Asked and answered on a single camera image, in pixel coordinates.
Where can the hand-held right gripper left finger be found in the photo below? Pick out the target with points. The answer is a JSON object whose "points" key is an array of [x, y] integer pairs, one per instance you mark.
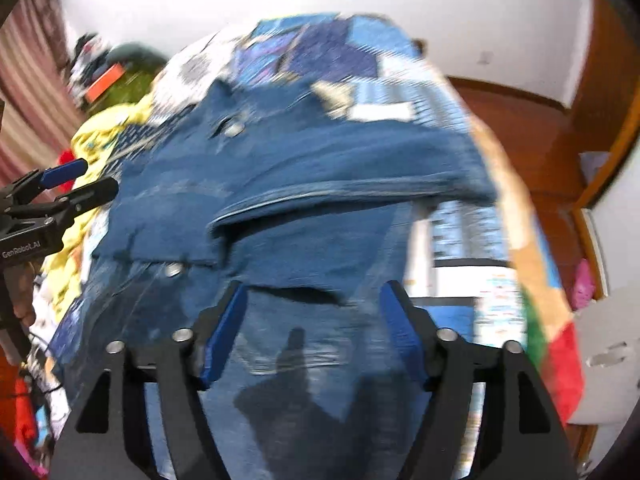
{"points": [[225, 335]]}

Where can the green covered side table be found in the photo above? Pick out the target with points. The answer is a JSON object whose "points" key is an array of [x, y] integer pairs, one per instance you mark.
{"points": [[131, 86]]}

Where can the pink toy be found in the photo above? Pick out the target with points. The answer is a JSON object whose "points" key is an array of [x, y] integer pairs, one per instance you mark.
{"points": [[582, 285]]}

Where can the blue denim jeans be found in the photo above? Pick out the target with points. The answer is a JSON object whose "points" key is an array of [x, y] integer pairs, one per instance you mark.
{"points": [[310, 170]]}

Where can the red cloth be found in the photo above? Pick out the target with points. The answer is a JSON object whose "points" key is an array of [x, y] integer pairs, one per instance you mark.
{"points": [[25, 410]]}

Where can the white wall socket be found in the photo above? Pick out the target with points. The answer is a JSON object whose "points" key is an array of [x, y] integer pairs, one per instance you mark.
{"points": [[482, 56]]}

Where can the red plush toy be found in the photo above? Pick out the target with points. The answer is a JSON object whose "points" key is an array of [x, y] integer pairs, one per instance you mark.
{"points": [[65, 157]]}

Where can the pile of clothes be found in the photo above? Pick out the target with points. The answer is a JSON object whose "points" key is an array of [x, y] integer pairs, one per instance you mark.
{"points": [[85, 57]]}

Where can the person's left hand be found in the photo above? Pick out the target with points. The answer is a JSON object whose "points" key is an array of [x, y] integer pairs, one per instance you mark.
{"points": [[22, 295]]}

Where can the brown wooden wardrobe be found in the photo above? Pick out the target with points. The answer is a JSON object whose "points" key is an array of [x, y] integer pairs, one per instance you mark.
{"points": [[607, 85]]}

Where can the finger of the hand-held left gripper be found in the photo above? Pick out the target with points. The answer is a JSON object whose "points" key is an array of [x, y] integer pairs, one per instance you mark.
{"points": [[92, 192], [62, 172]]}

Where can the patchwork printed bedspread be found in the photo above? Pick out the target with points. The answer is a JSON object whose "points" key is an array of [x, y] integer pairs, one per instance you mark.
{"points": [[360, 45]]}

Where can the yellow printed blanket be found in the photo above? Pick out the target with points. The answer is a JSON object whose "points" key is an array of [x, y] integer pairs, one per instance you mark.
{"points": [[100, 130]]}

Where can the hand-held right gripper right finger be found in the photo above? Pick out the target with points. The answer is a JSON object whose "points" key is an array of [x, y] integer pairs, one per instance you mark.
{"points": [[400, 335]]}

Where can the striped brown curtain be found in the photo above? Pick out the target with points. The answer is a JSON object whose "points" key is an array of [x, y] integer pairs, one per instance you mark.
{"points": [[30, 85]]}

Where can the grey cushion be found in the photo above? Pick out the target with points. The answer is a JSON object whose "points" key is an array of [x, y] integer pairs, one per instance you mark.
{"points": [[137, 55]]}

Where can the orange box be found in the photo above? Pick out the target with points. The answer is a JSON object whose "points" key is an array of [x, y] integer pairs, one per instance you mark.
{"points": [[102, 82]]}

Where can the white plastic stool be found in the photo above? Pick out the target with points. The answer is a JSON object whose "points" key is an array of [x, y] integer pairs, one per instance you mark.
{"points": [[605, 360]]}

